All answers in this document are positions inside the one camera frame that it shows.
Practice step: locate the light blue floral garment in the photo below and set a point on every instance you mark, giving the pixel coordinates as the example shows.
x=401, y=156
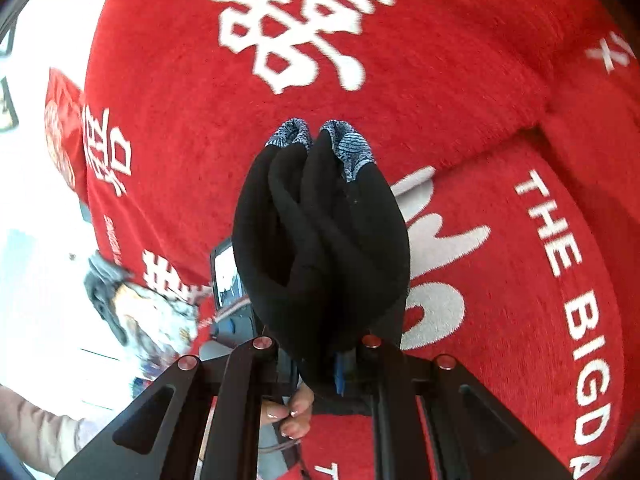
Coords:
x=160, y=325

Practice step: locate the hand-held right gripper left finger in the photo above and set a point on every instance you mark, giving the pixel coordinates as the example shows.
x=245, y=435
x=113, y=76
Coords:
x=247, y=377

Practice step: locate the red gold-patterned cushion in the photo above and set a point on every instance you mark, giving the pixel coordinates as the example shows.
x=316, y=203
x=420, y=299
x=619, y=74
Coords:
x=62, y=130

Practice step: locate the grey garment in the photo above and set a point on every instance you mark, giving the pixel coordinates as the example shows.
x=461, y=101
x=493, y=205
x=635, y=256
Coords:
x=102, y=285

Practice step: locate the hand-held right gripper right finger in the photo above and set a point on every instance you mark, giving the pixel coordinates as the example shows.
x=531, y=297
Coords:
x=342, y=375

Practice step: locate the red printed blanket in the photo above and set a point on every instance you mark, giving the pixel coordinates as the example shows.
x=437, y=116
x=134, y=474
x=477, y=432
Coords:
x=450, y=85

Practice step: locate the person's left hand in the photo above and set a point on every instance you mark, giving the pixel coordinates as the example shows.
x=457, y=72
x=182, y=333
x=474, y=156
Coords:
x=295, y=410

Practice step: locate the cream cloth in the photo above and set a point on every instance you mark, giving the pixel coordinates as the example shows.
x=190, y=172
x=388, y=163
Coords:
x=125, y=302

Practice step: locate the black pants with blue-grey trim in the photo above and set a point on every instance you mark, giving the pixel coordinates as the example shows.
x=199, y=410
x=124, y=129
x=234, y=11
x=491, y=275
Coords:
x=320, y=250

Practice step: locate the person's left forearm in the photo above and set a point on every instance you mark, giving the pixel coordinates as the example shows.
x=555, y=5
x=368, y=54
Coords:
x=35, y=435

